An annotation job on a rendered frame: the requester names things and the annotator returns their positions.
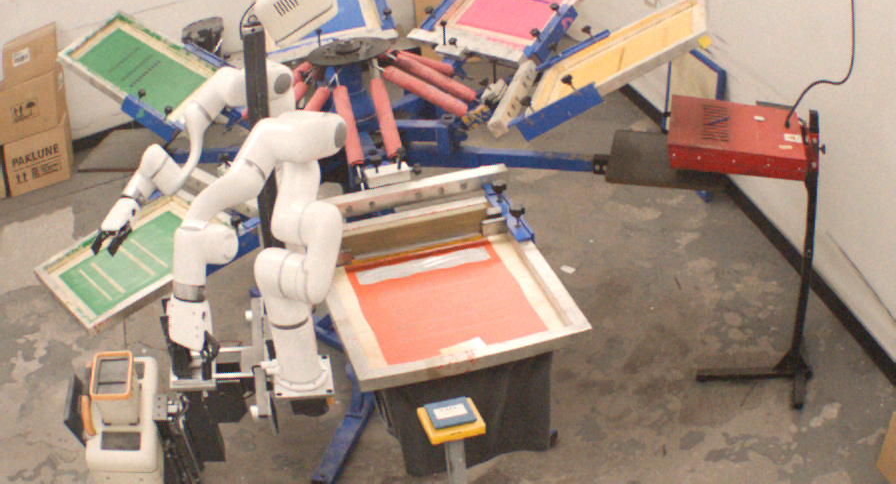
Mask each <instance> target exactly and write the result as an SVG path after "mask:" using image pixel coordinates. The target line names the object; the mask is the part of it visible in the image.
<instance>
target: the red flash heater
mask: <svg viewBox="0 0 896 484"><path fill-rule="evenodd" d="M789 112H790V111H788V110H782V109H775V108H768V107H762V106H755V105H748V104H741V103H734V102H727V101H720V100H713V99H706V98H698V97H691V96H683V95H676V94H672V101H671V113H670V124H669V135H668V142H667V147H668V157H670V168H676V169H686V170H697V171H707V172H717V173H726V174H736V175H746V176H755V177H765V178H774V179H784V180H793V181H802V182H804V179H805V172H806V167H808V168H809V173H811V140H810V136H809V135H808V133H809V131H808V129H807V122H806V120H805V126H804V125H799V122H798V117H797V112H795V111H794V112H793V114H792V115H791V117H790V118H789V120H788V121H789V123H790V128H789V129H788V128H785V127H784V125H785V124H784V122H785V120H786V117H787V115H788V113H789ZM728 116H729V117H730V118H728V119H725V120H722V121H719V122H716V123H714V124H711V125H708V123H710V122H713V121H716V120H719V119H722V118H725V117H728ZM755 116H758V117H763V118H764V121H757V120H755V118H754V117H755Z"/></svg>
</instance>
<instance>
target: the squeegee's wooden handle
mask: <svg viewBox="0 0 896 484"><path fill-rule="evenodd" d="M486 220H488V217H487V208H486V206H485V205H484V204H480V205H475V206H470V207H465V208H460V209H455V210H450V211H445V212H440V213H435V214H430V215H425V216H420V217H415V218H410V219H405V220H400V221H395V222H390V223H385V224H380V225H375V226H370V227H365V228H361V229H356V230H351V231H346V232H343V234H342V239H341V244H340V245H341V250H344V249H349V248H350V249H351V259H352V260H353V259H355V258H354V256H357V255H362V254H367V253H372V252H377V251H381V250H386V249H391V248H396V247H401V246H406V245H411V244H416V243H421V242H426V241H430V240H435V239H440V238H445V237H450V236H455V235H460V234H465V233H470V232H475V231H478V232H479V234H480V233H482V225H481V223H482V221H486Z"/></svg>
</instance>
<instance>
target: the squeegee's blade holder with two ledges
mask: <svg viewBox="0 0 896 484"><path fill-rule="evenodd" d="M478 236H479V232H478V231H475V232H470V233H465V234H460V235H455V236H450V237H445V238H440V239H435V240H430V241H426V242H421V243H416V244H411V245H406V246H401V247H396V248H391V249H386V250H381V251H377V252H372V253H367V254H362V255H357V256H354V258H355V261H360V260H365V259H370V258H375V257H380V256H385V255H390V254H395V253H400V252H404V251H409V250H414V249H419V248H424V247H429V246H434V245H439V244H443V243H448V242H453V241H458V240H463V239H468V238H473V237H478Z"/></svg>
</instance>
